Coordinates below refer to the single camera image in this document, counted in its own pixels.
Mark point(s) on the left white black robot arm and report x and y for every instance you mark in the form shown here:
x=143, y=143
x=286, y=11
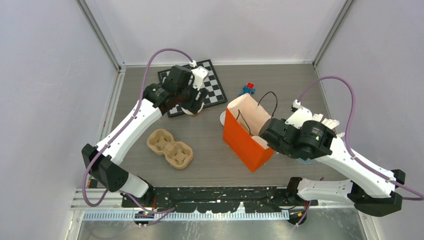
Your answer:
x=103, y=160

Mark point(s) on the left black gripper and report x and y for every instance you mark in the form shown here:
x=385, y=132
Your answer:
x=195, y=104

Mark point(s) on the brown pulp cup carrier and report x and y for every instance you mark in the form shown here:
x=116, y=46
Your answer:
x=177, y=153

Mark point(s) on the black white chessboard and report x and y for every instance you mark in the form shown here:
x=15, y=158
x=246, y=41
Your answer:
x=216, y=94

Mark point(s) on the blue straw holder cup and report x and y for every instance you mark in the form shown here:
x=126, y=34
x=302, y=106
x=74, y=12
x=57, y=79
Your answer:
x=307, y=161

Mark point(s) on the white plastic cup lid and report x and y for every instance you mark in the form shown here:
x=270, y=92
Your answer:
x=222, y=118

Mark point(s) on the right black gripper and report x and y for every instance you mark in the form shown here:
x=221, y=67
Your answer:
x=276, y=147

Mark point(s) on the orange paper bag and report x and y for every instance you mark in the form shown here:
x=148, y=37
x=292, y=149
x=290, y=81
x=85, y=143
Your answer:
x=244, y=119

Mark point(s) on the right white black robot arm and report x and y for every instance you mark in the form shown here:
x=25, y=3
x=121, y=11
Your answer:
x=369, y=191

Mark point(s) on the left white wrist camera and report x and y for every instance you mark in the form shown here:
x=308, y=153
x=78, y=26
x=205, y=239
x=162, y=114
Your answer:
x=200, y=73

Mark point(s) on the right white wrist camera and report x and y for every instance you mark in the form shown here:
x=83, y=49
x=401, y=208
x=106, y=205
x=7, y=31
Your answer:
x=300, y=115

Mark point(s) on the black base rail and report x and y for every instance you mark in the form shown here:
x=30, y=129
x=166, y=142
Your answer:
x=218, y=200

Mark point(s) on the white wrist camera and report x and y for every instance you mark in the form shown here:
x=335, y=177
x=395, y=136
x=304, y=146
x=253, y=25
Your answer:
x=200, y=73
x=300, y=115

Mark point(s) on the white paper-wrapped straws bundle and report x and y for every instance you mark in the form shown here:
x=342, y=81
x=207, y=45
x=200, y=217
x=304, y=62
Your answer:
x=328, y=122

